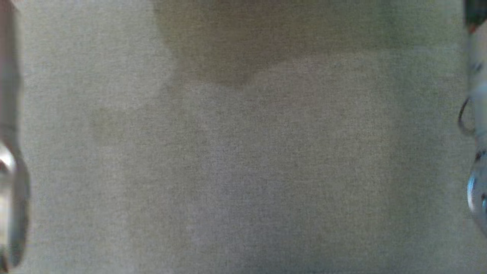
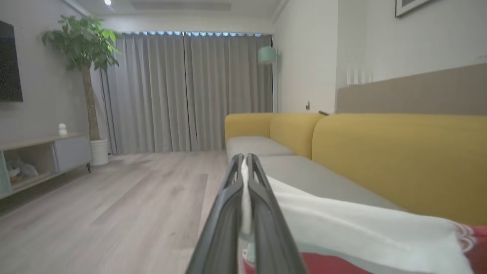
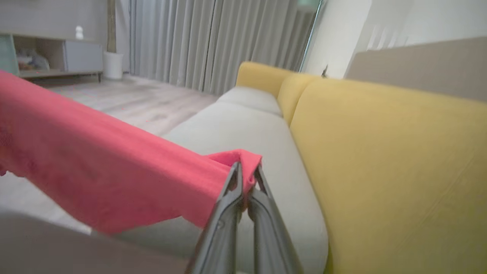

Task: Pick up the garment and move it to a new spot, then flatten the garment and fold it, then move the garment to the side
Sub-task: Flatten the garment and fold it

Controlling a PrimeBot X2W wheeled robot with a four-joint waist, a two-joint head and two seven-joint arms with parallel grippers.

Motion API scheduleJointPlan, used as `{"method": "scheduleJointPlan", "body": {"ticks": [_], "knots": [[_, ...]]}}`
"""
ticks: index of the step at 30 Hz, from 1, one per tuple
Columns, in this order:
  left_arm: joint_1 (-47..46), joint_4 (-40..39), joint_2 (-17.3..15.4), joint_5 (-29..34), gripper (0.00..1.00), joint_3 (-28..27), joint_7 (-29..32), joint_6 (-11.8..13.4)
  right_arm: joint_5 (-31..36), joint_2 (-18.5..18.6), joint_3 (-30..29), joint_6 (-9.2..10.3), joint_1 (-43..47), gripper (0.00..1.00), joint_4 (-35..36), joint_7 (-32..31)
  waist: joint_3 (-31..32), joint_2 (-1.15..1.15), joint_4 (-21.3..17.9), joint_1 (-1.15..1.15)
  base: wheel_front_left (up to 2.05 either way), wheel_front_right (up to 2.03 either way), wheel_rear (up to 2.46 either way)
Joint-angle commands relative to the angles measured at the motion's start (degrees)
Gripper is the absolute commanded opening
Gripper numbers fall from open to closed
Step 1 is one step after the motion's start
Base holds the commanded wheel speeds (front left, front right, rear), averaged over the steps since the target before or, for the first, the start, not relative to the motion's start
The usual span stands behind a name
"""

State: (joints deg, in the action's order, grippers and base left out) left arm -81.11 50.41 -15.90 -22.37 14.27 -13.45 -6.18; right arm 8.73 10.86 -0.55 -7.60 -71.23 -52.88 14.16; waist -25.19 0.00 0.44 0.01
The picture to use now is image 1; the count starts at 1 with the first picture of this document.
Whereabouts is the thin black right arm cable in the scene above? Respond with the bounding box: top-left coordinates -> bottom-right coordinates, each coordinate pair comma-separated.
457,96 -> 477,137

